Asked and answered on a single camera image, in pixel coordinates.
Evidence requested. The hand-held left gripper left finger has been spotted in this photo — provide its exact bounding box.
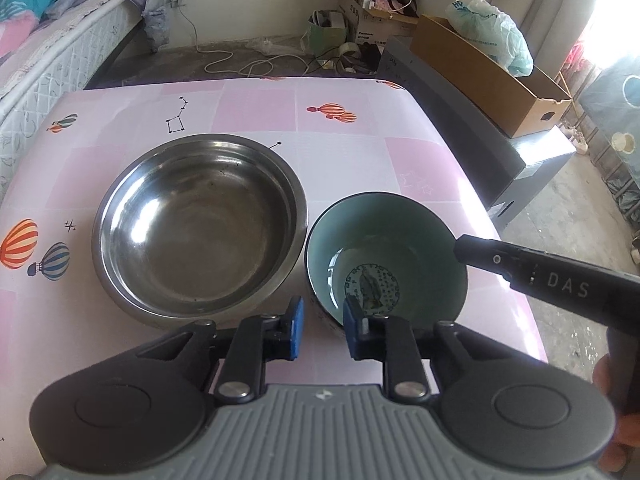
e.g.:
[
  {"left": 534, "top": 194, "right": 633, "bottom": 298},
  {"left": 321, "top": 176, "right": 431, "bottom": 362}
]
[{"left": 135, "top": 296, "right": 306, "bottom": 406}]

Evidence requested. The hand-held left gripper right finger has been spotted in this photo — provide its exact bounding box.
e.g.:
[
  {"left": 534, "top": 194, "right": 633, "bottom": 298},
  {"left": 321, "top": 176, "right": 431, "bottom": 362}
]
[{"left": 343, "top": 298, "right": 501, "bottom": 405}]

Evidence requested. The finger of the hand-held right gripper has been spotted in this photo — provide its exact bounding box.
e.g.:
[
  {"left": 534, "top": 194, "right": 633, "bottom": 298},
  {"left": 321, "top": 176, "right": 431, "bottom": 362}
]
[{"left": 452, "top": 234, "right": 539, "bottom": 287}]

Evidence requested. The teal ceramic bowl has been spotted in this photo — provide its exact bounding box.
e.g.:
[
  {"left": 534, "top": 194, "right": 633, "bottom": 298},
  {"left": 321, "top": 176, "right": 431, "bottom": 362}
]
[{"left": 303, "top": 192, "right": 469, "bottom": 333}]

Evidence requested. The deep stainless steel bowl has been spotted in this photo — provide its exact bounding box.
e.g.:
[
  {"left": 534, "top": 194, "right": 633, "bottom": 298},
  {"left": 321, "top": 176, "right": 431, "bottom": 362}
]
[{"left": 91, "top": 133, "right": 308, "bottom": 331}]

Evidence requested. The person's right hand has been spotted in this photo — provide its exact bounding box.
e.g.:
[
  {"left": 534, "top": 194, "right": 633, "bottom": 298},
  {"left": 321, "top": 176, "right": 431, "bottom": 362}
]
[{"left": 595, "top": 354, "right": 640, "bottom": 461}]

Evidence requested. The dark grey large carton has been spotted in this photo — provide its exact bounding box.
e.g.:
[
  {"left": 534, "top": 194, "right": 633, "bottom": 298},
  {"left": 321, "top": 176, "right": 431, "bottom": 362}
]
[{"left": 377, "top": 35, "right": 576, "bottom": 231}]

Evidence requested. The brown cardboard box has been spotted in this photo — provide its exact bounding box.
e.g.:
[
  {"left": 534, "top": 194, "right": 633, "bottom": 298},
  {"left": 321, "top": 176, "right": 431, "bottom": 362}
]
[{"left": 410, "top": 14, "right": 573, "bottom": 139}]

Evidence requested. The blue-grey printed cloth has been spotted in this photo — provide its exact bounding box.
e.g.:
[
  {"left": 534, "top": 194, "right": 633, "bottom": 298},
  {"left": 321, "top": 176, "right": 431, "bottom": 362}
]
[{"left": 575, "top": 55, "right": 640, "bottom": 233}]

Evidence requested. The red pink garment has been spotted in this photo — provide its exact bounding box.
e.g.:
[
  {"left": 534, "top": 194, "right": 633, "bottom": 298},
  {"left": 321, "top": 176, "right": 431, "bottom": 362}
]
[{"left": 567, "top": 42, "right": 601, "bottom": 77}]

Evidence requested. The pale green plastic bag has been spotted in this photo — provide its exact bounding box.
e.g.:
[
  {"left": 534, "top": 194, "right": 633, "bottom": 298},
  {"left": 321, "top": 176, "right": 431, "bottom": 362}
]
[{"left": 446, "top": 0, "right": 534, "bottom": 78}]

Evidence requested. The beige window curtain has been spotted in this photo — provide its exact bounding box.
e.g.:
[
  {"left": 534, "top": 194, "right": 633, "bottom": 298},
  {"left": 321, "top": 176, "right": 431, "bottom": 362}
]
[{"left": 457, "top": 0, "right": 596, "bottom": 78}]

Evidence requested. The white cardboard box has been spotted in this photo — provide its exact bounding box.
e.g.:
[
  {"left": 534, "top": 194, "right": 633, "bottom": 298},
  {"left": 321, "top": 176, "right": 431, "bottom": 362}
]
[{"left": 322, "top": 0, "right": 421, "bottom": 53}]

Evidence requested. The green paper bag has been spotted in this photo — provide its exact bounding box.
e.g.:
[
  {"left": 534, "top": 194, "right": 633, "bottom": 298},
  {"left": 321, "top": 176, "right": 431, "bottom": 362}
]
[{"left": 305, "top": 10, "right": 349, "bottom": 58}]

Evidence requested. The white quilted mattress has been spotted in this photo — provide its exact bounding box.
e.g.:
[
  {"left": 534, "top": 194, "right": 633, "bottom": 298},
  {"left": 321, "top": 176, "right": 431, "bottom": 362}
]
[{"left": 0, "top": 0, "right": 143, "bottom": 201}]

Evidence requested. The pile of clothes and bedding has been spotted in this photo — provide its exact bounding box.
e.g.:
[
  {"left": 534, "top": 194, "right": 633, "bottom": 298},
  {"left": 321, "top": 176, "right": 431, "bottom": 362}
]
[{"left": 0, "top": 10, "right": 42, "bottom": 58}]

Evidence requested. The white power cable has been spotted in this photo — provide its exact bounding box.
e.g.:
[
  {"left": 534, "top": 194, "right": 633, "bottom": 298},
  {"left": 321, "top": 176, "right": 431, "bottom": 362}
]
[{"left": 184, "top": 7, "right": 313, "bottom": 77}]

